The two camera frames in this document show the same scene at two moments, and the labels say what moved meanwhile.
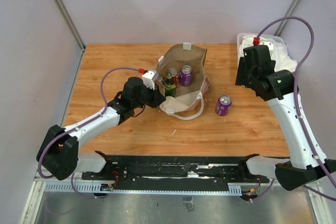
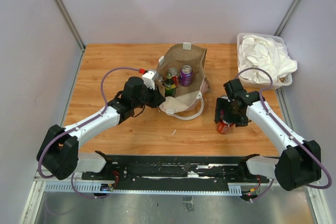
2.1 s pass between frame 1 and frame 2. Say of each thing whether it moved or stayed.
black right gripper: moved
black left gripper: stayed
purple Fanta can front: stayed
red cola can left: stayed
